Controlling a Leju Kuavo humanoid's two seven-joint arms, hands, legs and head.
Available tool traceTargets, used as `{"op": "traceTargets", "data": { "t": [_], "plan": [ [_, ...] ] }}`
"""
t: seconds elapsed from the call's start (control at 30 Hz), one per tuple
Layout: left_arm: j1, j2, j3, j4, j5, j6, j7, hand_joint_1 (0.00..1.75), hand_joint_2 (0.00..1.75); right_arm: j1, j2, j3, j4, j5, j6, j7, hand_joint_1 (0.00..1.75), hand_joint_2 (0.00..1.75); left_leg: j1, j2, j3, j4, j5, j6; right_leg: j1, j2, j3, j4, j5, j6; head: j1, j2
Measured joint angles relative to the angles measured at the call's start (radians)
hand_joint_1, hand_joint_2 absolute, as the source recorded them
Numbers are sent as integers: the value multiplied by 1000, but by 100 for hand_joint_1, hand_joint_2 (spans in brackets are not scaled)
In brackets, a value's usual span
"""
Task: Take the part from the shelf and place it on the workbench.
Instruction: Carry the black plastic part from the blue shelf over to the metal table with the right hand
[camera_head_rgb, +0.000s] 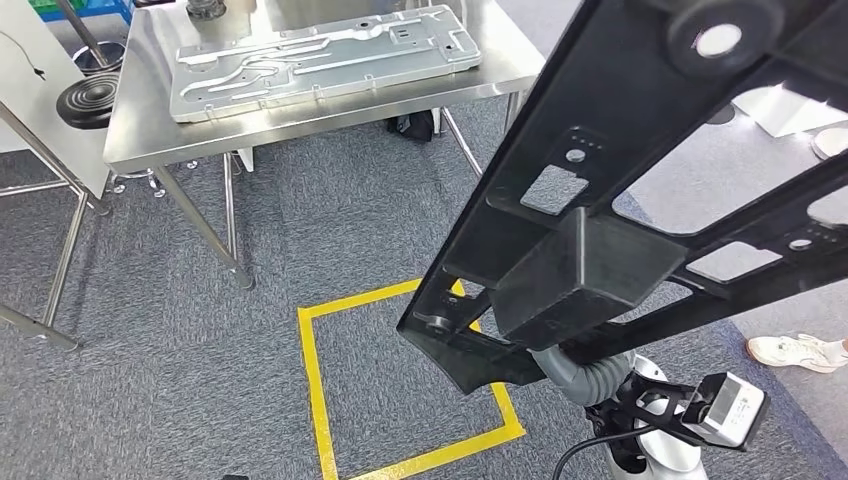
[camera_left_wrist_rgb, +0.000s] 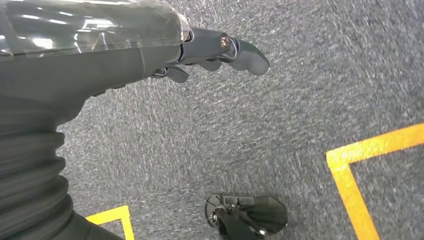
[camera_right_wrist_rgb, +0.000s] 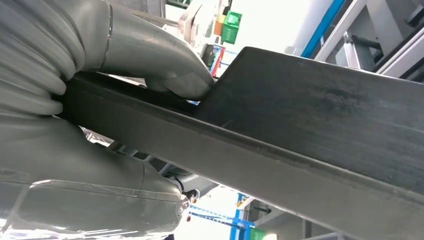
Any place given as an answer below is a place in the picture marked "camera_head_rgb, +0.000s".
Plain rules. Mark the steel pole round base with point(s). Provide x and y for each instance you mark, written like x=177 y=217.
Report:
x=99 y=58

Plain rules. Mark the black plastic panel part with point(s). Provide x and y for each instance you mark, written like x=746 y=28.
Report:
x=596 y=265

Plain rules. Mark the steel frame stand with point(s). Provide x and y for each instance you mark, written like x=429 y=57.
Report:
x=64 y=265

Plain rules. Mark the person's white shoe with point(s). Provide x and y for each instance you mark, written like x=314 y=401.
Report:
x=795 y=354

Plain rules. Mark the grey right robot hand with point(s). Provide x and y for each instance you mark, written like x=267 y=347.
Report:
x=556 y=374

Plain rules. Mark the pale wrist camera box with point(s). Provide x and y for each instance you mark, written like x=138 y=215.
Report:
x=729 y=407

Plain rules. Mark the black bag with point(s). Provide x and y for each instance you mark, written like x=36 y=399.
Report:
x=411 y=126

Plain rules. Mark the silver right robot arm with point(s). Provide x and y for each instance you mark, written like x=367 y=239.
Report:
x=662 y=457

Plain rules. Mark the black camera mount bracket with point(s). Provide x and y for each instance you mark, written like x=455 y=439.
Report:
x=613 y=414

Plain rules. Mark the grey machined metal plate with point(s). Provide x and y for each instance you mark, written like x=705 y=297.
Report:
x=298 y=73

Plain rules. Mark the black ribbed round disc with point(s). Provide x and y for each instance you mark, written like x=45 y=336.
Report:
x=86 y=102

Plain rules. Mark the green plastic crate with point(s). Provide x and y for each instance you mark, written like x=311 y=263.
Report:
x=56 y=4

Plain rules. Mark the stainless steel workbench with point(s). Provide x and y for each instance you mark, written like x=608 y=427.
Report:
x=166 y=139

